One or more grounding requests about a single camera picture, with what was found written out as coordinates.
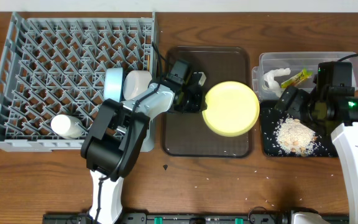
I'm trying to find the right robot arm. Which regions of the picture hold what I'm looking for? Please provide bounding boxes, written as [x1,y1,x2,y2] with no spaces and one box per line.
[275,59,358,223]

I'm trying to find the white cup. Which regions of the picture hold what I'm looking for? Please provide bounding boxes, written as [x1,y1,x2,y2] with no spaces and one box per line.
[51,114,82,139]

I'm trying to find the black tray bin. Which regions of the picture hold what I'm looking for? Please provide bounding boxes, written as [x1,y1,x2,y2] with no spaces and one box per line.
[260,100,338,157]

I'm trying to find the clear plastic bin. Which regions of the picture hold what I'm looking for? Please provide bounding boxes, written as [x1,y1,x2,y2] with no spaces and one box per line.
[252,52,358,101]

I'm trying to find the light blue bowl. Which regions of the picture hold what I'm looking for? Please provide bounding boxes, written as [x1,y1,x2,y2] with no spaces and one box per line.
[103,67,124,102]

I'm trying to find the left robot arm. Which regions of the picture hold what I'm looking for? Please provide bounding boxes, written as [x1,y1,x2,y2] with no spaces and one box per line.
[81,60,206,223]

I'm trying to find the green orange snack wrapper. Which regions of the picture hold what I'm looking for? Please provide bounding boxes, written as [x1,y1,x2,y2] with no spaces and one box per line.
[280,69,313,88]

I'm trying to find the dark brown serving tray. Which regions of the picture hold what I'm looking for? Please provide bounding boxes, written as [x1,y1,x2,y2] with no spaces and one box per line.
[162,46,254,158]

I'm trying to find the grey dishwasher rack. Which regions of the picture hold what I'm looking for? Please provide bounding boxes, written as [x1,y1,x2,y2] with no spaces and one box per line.
[0,13,158,152]

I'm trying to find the yellow plate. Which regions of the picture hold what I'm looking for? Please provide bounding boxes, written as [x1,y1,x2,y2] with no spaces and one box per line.
[202,81,260,137]

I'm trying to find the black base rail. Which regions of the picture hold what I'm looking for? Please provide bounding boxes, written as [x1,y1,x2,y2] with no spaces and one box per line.
[42,207,351,224]

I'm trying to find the rice food scraps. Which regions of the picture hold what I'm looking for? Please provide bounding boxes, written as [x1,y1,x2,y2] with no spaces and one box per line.
[272,116,317,157]

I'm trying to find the white small plate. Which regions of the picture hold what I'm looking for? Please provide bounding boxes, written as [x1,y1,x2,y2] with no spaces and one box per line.
[123,70,152,100]

